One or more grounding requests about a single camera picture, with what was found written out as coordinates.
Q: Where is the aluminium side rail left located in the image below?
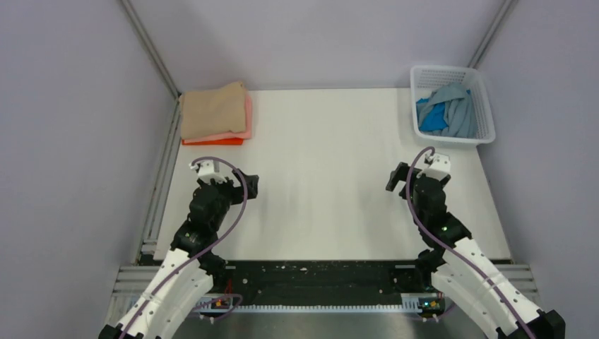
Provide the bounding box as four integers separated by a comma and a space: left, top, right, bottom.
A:
137, 100, 182, 258

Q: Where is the white slotted cable duct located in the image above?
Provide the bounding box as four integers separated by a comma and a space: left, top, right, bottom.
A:
127, 297, 422, 314

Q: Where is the white plastic laundry basket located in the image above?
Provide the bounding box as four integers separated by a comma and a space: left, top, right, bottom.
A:
410, 65, 495, 145

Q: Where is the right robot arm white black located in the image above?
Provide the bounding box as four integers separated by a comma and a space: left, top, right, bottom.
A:
386, 162, 566, 338

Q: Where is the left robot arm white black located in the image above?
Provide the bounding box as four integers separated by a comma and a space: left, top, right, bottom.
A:
99, 170, 259, 338

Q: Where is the aluminium frame post right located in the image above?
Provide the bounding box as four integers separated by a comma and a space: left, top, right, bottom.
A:
468, 0, 518, 69

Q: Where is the grey blue t shirt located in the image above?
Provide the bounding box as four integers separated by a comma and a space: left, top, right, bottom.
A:
417, 83, 477, 138

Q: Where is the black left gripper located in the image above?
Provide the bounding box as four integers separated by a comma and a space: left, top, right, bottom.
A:
198, 168, 258, 230

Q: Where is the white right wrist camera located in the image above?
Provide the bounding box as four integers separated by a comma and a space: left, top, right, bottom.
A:
422, 153, 451, 181

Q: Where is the orange folded t shirt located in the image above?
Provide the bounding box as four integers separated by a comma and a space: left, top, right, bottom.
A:
182, 138, 244, 145

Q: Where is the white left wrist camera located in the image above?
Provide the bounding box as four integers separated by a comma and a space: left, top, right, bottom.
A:
189, 160, 229, 185

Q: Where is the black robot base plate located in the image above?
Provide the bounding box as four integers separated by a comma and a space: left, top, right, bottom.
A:
210, 260, 449, 313

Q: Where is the beige folded t shirt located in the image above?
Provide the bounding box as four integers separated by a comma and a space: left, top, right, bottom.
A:
179, 81, 247, 139

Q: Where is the bright blue t shirt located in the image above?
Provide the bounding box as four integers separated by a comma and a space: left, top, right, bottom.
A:
416, 98, 448, 133

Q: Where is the pink folded t shirt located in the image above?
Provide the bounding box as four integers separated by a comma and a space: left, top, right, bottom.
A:
187, 91, 253, 141

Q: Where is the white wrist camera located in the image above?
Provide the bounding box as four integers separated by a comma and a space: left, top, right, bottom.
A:
189, 160, 229, 185
422, 153, 451, 181

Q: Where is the aluminium frame rail front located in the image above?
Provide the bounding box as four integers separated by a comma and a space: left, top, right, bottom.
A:
112, 263, 538, 295

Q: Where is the aluminium frame post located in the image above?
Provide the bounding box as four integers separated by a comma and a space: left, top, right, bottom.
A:
117, 0, 180, 99
468, 0, 518, 69

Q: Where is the aluminium frame post left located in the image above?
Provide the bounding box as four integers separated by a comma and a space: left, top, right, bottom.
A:
117, 0, 180, 99

